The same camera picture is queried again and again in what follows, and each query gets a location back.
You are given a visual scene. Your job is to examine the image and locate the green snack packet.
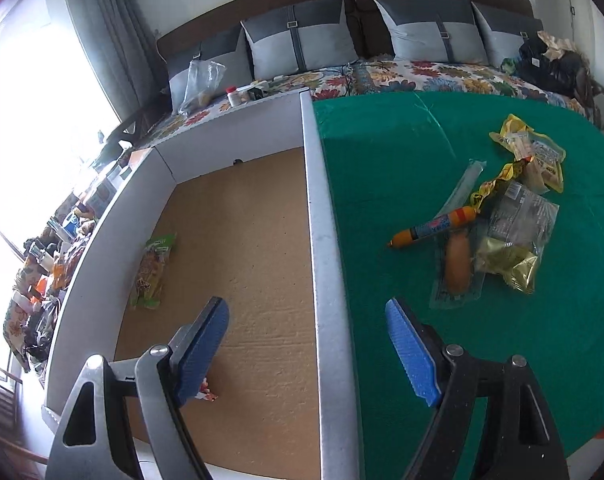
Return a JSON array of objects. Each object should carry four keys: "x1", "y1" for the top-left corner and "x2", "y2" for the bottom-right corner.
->
[{"x1": 128, "y1": 233, "x2": 176, "y2": 310}]

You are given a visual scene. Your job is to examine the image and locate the white cardboard box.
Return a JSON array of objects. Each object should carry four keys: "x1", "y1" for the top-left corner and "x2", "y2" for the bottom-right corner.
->
[{"x1": 44, "y1": 93, "x2": 360, "y2": 479}]

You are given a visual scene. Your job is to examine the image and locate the grey pillow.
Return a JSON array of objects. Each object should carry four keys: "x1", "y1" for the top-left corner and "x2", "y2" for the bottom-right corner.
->
[
  {"x1": 241, "y1": 0, "x2": 358, "y2": 79},
  {"x1": 372, "y1": 0, "x2": 488, "y2": 65},
  {"x1": 166, "y1": 25, "x2": 253, "y2": 114},
  {"x1": 472, "y1": 2, "x2": 544, "y2": 68}
]

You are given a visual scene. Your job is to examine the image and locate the yellow-edged snack bag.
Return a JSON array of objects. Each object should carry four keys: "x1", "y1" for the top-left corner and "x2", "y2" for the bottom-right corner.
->
[{"x1": 488, "y1": 114, "x2": 566, "y2": 195}]

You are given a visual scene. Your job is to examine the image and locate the dark wooden side table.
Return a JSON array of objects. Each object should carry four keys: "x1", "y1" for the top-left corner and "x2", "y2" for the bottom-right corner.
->
[{"x1": 1, "y1": 109, "x2": 159, "y2": 391}]

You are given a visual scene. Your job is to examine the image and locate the red-capped white bottle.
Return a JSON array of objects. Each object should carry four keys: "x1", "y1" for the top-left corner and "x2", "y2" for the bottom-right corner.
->
[{"x1": 226, "y1": 86, "x2": 242, "y2": 107}]

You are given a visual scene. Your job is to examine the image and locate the floral sofa cover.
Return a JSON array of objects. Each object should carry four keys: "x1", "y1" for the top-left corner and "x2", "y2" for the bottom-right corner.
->
[{"x1": 138, "y1": 60, "x2": 587, "y2": 148}]

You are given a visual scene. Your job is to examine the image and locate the yellow crinkled wrapper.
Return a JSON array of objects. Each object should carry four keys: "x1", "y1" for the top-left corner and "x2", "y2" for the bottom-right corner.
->
[{"x1": 469, "y1": 156, "x2": 532, "y2": 214}]

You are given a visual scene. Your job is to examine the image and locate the far right grey pillow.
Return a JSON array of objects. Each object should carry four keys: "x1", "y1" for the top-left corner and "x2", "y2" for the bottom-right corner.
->
[{"x1": 472, "y1": 2, "x2": 544, "y2": 68}]

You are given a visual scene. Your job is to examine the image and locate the small red white packet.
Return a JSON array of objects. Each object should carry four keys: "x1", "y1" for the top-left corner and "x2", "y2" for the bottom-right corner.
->
[{"x1": 196, "y1": 378, "x2": 217, "y2": 402}]

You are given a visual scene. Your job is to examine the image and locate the grey curtain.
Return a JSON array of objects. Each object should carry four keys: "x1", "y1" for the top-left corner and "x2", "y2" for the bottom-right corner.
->
[{"x1": 66, "y1": 0, "x2": 166, "y2": 119}]

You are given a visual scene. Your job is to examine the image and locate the clear plastic bag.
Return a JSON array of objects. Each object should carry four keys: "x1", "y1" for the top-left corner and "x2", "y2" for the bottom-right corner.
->
[{"x1": 177, "y1": 58, "x2": 226, "y2": 116}]

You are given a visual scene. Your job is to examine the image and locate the clear packed sausage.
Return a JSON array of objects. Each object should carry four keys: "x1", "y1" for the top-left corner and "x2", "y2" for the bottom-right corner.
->
[{"x1": 430, "y1": 226, "x2": 484, "y2": 310}]

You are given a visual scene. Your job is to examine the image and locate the long clear snack tube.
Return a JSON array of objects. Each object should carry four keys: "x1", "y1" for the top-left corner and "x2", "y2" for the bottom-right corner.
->
[{"x1": 436, "y1": 159, "x2": 486, "y2": 216}]

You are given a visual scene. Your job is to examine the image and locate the far left grey pillow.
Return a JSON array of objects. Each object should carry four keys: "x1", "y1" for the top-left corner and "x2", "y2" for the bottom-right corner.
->
[{"x1": 166, "y1": 25, "x2": 253, "y2": 114}]

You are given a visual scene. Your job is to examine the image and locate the clear grey snack bag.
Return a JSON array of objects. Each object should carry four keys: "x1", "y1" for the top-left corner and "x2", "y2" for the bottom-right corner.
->
[{"x1": 488, "y1": 181, "x2": 559, "y2": 256}]

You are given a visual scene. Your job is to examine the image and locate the gold foil snack packet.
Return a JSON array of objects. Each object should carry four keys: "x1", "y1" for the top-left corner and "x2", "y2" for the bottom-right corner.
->
[{"x1": 476, "y1": 236, "x2": 541, "y2": 294}]

